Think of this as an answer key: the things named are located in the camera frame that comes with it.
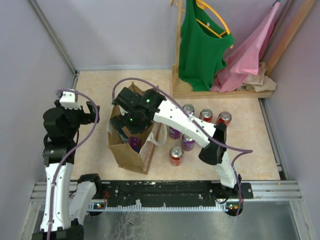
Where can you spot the pink shirt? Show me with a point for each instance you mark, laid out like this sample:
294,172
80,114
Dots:
246,58

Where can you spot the beige cloth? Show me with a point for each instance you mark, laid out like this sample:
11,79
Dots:
258,82

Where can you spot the yellow clothes hanger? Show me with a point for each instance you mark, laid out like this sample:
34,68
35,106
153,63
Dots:
215,17

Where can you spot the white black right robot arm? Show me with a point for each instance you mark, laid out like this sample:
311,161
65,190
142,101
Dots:
211,138

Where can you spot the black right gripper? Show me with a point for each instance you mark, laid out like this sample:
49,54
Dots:
118,122

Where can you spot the red coca-cola can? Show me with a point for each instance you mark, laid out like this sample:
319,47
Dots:
176,155

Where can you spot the aluminium frame rail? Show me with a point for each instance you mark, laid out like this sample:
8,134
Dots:
250,191

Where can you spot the purple fanta can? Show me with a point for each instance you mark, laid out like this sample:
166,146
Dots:
187,143
189,108
135,143
174,133

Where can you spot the green tank top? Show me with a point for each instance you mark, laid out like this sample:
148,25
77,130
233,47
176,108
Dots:
198,67

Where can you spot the red coke can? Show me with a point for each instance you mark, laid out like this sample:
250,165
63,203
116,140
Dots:
206,115

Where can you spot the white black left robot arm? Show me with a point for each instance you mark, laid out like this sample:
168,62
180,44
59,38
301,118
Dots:
63,217

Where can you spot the tan canvas tote bag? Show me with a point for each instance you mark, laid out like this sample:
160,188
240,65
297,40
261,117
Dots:
124,155

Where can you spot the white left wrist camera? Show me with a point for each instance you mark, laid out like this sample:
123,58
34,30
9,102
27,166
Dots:
69,101

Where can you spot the red cola can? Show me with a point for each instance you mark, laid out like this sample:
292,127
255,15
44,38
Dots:
224,117

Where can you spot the wooden clothes rack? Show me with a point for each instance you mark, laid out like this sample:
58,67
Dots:
183,90

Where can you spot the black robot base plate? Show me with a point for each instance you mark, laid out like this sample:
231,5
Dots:
122,194

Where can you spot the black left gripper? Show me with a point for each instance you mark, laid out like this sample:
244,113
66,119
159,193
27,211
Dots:
88,118

